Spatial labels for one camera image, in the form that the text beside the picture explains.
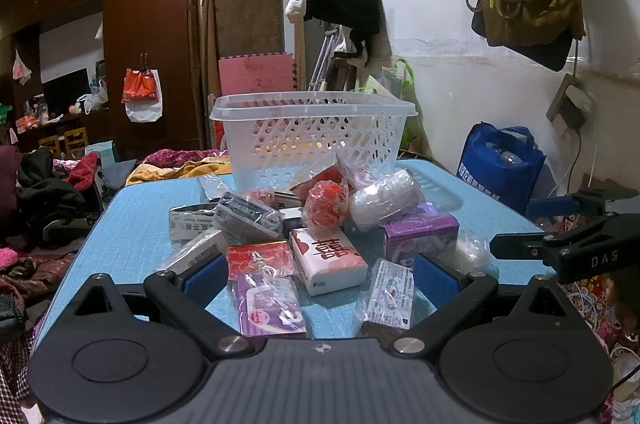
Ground blue shopping bag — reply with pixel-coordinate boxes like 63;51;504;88
456;123;547;215

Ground white roll in plastic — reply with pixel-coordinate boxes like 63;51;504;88
349;169;424;232

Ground dark red wooden wardrobe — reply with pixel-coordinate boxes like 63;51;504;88
1;0;204;158

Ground green white shopping bag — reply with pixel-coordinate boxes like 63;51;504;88
358;58;416;102

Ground purple packet in plastic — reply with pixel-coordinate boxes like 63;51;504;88
235;273;307;337

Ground white barcode box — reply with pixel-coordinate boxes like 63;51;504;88
158;228;229;274

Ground white power adapter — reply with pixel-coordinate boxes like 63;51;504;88
564;84;592;131

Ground grey printed box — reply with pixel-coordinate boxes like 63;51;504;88
168;203;216;245

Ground pink foam mat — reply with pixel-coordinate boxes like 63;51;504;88
218;52;294;95

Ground metal crutches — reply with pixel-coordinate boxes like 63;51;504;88
307;26;350;91

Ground dark box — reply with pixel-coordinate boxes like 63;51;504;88
213;192;284;245

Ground teal box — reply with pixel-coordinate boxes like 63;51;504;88
85;140;118;166

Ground clear bag with printed card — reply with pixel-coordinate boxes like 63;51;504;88
356;258;414;331

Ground red packet in plastic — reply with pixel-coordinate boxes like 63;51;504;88
226;241;297;281

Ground magenta floral quilt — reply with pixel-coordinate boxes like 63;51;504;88
143;149;229;168

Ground red item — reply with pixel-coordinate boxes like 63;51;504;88
303;180;349;231

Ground orange yellow blanket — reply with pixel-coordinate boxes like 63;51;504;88
125;157;232;187

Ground red and white plastic bag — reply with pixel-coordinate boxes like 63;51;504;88
122;68;163;124

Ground purple tissue box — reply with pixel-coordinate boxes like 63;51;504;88
383;214;459;268

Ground white plastic lattice basket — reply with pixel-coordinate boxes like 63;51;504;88
210;91;416;190

